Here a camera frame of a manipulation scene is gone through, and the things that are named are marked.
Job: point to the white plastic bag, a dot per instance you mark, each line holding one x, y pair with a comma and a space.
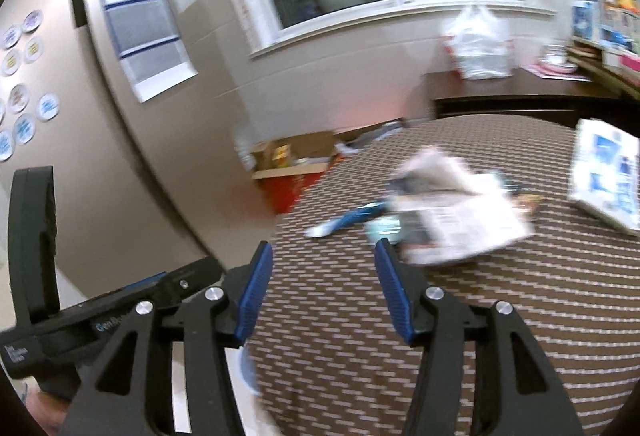
480, 44

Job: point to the wooden desktop shelf organiser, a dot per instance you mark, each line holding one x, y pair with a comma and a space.
620, 51

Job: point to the blue plastic bucket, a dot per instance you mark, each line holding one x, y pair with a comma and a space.
246, 368

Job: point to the bowl on saucer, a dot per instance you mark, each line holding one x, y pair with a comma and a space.
562, 65

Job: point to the white blue box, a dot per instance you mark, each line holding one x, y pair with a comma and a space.
605, 171

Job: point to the white printed sheet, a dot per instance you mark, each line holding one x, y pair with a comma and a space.
160, 69

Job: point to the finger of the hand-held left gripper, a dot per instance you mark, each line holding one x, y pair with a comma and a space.
30, 236
185, 283

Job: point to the grey plastic bag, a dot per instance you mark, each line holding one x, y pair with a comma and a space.
370, 136

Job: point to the blue tube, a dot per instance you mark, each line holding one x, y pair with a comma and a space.
350, 216

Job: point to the red white package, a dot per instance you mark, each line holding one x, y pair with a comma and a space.
448, 54

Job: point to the red cardboard box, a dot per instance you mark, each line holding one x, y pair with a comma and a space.
285, 191

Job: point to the silver double-door refrigerator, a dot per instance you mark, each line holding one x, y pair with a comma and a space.
125, 141

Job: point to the round character fridge magnets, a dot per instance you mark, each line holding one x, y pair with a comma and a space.
25, 129

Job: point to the light blue packet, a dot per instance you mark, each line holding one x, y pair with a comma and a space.
382, 228

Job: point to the brown polka dot tablecloth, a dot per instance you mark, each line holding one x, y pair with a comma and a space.
350, 341

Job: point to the white printed paper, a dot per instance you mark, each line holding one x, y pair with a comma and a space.
465, 221

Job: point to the pink placemat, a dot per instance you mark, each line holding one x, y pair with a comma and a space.
545, 72

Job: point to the white bowl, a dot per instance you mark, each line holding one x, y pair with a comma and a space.
556, 51

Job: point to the blue book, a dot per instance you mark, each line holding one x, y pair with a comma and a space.
585, 19

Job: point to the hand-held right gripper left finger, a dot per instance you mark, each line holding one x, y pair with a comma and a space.
255, 286

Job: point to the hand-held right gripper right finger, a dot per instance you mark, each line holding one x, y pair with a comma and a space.
395, 291

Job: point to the yellow carton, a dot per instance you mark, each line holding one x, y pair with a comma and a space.
282, 155

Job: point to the dark wooden desk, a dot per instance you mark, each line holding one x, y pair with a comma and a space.
500, 89

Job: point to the brown wrapper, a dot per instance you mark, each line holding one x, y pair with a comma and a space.
525, 198

